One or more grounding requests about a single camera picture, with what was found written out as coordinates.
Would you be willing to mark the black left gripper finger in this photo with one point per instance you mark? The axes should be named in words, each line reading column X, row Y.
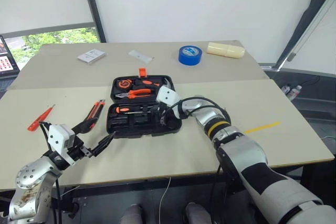
column 102, row 144
column 85, row 125

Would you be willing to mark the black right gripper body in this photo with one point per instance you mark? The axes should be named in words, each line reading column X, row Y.
column 163, row 113

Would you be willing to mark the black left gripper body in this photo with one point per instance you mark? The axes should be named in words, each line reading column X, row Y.
column 77, row 150

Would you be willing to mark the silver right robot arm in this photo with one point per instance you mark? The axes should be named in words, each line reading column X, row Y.
column 244, row 155

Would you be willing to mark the black plastic tool case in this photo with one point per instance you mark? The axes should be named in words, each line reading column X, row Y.
column 141, row 128

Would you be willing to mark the orange tool case latch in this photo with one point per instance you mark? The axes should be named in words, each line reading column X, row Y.
column 142, row 72

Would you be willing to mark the cream cylindrical case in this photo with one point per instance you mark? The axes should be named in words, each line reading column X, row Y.
column 225, row 50

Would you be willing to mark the red black utility knife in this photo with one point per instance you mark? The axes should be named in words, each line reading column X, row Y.
column 97, row 108

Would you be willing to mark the orange black claw hammer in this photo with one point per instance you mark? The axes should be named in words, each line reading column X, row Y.
column 148, row 83

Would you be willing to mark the orange black screwdriver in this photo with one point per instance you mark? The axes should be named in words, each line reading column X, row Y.
column 123, row 109

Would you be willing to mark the orange test pen screwdriver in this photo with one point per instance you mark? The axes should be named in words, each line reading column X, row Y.
column 39, row 119

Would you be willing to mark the orange black tape measure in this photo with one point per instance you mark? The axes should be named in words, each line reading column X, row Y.
column 125, row 83

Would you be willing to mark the clear plastic bag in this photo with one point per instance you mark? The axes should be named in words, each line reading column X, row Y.
column 140, row 56

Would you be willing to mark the blue tape roll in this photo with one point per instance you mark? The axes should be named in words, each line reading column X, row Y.
column 189, row 57

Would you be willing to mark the white card box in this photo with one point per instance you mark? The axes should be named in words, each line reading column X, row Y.
column 91, row 56

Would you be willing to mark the grey rounded shape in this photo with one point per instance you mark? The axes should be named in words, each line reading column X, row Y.
column 132, row 214
column 198, row 213

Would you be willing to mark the yellow tape strip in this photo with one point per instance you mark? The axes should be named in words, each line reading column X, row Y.
column 262, row 127

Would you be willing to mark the open laptop computer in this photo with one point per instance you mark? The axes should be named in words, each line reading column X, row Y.
column 6, row 58

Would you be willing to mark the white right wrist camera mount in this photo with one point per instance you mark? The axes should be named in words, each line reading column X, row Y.
column 168, row 96

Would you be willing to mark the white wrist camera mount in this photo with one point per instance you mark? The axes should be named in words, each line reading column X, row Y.
column 59, row 136
column 168, row 96

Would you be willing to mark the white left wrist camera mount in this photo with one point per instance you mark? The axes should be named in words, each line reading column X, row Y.
column 59, row 136

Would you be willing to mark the dark window frame post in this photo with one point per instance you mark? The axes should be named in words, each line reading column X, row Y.
column 93, row 6

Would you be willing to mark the dark slanted frame beam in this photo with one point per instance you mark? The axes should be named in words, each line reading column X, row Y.
column 305, row 16

